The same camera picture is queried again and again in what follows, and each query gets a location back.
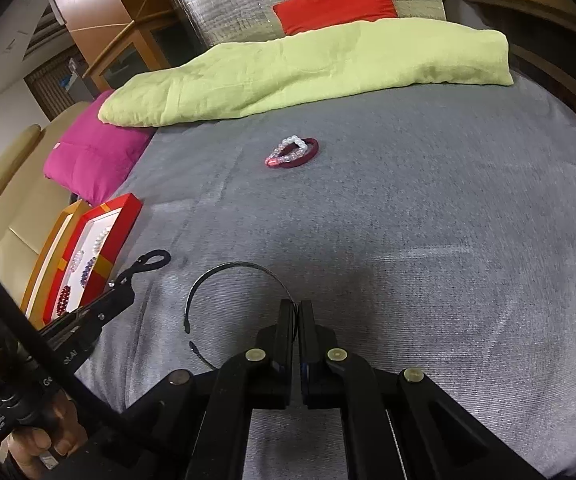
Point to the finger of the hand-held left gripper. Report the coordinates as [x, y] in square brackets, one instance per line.
[117, 292]

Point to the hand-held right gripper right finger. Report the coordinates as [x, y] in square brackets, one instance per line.
[310, 332]

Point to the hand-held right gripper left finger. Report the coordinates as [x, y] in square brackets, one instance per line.
[285, 332]

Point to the red box with white inside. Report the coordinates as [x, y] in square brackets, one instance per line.
[102, 245]

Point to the black headband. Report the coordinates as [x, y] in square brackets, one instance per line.
[238, 267]

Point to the person's left hand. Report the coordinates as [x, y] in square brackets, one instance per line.
[47, 435]

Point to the orange box with white inside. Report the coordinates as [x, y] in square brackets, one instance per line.
[50, 255]

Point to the grey bed sheet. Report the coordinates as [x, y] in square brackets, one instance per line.
[368, 260]

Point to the magenta pillow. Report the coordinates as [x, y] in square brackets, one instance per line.
[95, 152]

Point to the beige sofa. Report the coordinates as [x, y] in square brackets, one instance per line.
[12, 195]

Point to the light green folded blanket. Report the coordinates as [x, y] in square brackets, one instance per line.
[313, 65]

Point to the wooden cabinet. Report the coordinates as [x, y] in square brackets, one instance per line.
[117, 15]

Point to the silver foil insulation sheet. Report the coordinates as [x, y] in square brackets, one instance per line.
[248, 0]

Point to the red cushion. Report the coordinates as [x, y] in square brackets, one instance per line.
[335, 2]

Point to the wooden shelf rack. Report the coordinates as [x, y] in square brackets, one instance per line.
[543, 25]

